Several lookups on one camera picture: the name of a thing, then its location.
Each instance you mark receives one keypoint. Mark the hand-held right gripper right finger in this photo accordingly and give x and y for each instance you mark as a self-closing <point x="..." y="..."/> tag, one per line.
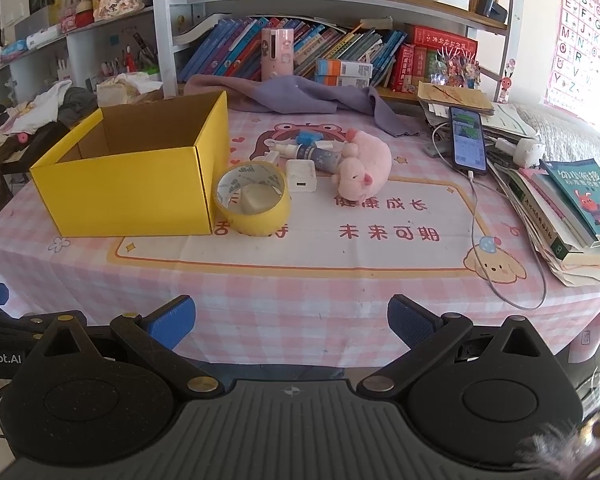
<point x="410" y="317"/>

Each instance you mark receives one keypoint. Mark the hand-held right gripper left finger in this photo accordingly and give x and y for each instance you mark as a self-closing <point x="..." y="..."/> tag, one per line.
<point x="172" y="315"/>

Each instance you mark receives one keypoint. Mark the yellow tape roll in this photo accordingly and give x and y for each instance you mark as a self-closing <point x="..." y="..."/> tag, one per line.
<point x="260" y="222"/>

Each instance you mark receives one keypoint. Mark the yellow cardboard box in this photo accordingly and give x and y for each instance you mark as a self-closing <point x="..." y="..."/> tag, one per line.
<point x="130" y="190"/>

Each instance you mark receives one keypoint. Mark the white foam block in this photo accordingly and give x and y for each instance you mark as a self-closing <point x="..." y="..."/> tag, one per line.
<point x="257" y="200"/>

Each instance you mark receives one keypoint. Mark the pink plush pig toy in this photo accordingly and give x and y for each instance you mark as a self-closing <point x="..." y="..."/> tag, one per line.
<point x="365" y="165"/>

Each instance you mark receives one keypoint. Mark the white charger plug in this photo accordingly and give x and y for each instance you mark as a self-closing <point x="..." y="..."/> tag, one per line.
<point x="301" y="177"/>

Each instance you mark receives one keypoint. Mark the printed spray bottle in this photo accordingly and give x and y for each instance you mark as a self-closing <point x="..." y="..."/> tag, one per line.
<point x="325" y="157"/>

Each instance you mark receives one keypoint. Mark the blue plastic packet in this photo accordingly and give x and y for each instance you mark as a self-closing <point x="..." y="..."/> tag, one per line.
<point x="307" y="137"/>

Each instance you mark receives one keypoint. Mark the pink plastic roller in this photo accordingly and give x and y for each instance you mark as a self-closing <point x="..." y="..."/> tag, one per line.
<point x="22" y="138"/>

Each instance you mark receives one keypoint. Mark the stack of books and papers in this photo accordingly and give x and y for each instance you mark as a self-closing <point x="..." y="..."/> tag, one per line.
<point x="545" y="230"/>

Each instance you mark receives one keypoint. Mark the smartphone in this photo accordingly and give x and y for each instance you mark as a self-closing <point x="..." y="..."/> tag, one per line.
<point x="467" y="140"/>

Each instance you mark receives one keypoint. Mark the grey fluffy trim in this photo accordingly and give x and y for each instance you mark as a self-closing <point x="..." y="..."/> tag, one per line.
<point x="550" y="447"/>

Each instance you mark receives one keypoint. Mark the pile of clothes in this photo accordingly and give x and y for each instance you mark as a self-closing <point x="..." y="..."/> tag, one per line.
<point x="40" y="105"/>

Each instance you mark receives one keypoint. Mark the white power adapter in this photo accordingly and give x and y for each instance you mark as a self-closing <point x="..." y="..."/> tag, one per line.
<point x="527" y="152"/>

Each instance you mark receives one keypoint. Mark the teal children's book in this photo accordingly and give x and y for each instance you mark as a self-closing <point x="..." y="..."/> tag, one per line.
<point x="585" y="195"/>

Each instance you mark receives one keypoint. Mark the pile of loose papers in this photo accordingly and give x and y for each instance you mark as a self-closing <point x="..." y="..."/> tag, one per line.
<point x="505" y="120"/>

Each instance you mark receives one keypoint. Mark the brown cardboard carton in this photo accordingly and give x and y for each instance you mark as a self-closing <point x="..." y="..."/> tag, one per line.
<point x="150" y="96"/>

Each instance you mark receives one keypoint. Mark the kraft paper envelope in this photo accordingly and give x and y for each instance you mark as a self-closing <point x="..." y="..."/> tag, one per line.
<point x="455" y="97"/>

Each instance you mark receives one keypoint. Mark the cream cloth bundle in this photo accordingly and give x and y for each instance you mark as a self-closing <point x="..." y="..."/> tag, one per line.
<point x="125" y="87"/>

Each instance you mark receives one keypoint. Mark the blue wipes pack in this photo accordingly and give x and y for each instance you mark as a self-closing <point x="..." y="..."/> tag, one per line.
<point x="14" y="49"/>

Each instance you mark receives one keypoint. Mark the orange and blue carton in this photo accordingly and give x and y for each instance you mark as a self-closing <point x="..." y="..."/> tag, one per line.
<point x="340" y="81"/>
<point x="342" y="66"/>

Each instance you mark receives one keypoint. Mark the grey bed cover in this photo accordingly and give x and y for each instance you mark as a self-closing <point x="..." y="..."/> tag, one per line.
<point x="570" y="130"/>

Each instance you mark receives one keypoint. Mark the green plastic tray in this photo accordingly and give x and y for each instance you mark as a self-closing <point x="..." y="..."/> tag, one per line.
<point x="150" y="69"/>

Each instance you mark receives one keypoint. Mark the mauve and lilac cloth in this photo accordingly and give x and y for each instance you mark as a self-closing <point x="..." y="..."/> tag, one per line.
<point x="290" y="97"/>

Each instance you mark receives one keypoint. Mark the cartoon acrylic stand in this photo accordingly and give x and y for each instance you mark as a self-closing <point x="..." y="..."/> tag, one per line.
<point x="455" y="67"/>

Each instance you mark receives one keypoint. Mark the red bottle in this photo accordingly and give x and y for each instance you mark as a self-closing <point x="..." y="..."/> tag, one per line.
<point x="128" y="62"/>

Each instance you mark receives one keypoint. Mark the white wipes pack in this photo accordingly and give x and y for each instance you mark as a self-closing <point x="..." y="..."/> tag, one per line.
<point x="45" y="37"/>

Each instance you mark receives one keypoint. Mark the row of colourful books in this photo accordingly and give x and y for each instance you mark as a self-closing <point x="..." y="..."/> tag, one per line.
<point x="220" y="50"/>

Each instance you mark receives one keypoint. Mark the red boxed book set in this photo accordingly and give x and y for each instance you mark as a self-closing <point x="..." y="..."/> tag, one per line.
<point x="442" y="40"/>

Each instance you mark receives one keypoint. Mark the pink cylindrical device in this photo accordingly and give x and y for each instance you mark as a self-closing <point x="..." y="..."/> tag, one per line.
<point x="277" y="55"/>

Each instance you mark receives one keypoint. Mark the white booklet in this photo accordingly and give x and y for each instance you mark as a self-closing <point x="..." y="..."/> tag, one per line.
<point x="195" y="30"/>

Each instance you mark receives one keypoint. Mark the white shelf unit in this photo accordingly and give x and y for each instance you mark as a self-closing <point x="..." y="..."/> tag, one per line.
<point x="162" y="20"/>

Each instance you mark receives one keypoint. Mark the small black box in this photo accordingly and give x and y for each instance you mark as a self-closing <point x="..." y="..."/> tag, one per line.
<point x="491" y="5"/>

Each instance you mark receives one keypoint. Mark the cartoon wall sticker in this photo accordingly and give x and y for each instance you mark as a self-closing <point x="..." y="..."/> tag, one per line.
<point x="506" y="82"/>

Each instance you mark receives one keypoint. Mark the alphabet wall poster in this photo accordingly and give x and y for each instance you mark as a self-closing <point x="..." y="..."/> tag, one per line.
<point x="587" y="35"/>

